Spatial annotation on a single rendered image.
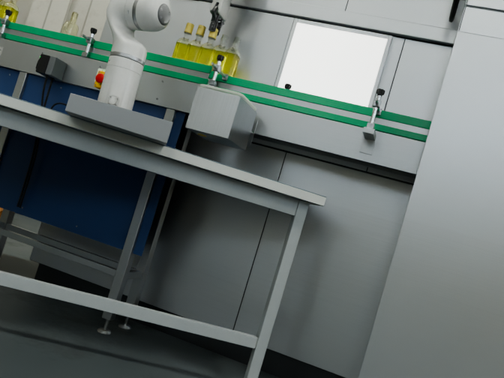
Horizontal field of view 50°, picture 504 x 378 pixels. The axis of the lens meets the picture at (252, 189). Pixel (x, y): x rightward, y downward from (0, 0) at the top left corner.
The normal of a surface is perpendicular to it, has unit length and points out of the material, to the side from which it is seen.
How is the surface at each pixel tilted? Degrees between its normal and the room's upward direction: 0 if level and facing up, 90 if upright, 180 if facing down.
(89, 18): 90
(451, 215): 90
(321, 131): 90
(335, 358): 90
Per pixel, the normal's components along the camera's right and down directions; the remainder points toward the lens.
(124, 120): 0.21, 0.01
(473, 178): -0.26, -0.13
